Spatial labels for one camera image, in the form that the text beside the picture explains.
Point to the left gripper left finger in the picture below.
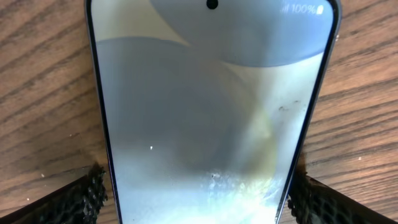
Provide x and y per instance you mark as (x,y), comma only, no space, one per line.
(77,202)

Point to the Samsung Galaxy smartphone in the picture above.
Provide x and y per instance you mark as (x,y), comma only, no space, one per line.
(205,104)

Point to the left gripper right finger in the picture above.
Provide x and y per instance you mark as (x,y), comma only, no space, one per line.
(312,202)

